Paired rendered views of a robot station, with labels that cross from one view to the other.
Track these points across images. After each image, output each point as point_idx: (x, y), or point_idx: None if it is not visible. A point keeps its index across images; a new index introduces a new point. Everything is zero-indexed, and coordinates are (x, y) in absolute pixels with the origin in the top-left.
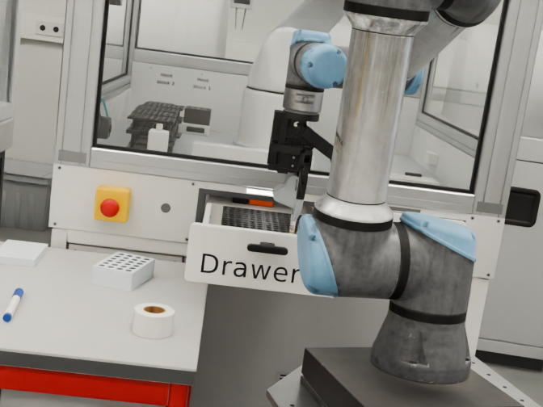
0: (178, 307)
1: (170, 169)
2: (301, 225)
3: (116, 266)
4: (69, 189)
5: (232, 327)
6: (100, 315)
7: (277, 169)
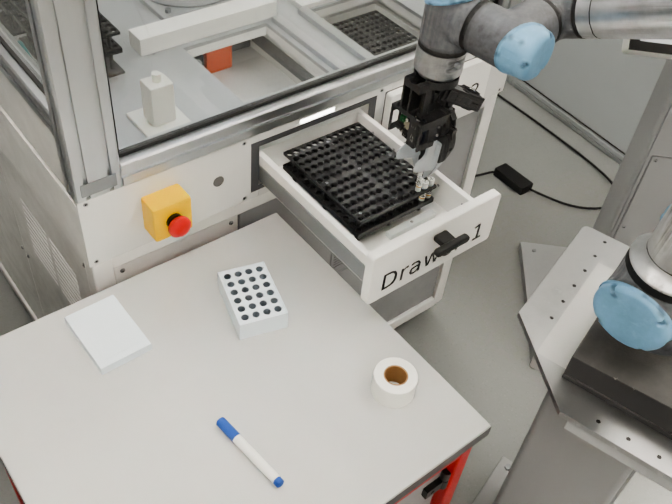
0: (354, 323)
1: (218, 142)
2: (628, 301)
3: (257, 307)
4: (104, 220)
5: None
6: (324, 397)
7: (424, 147)
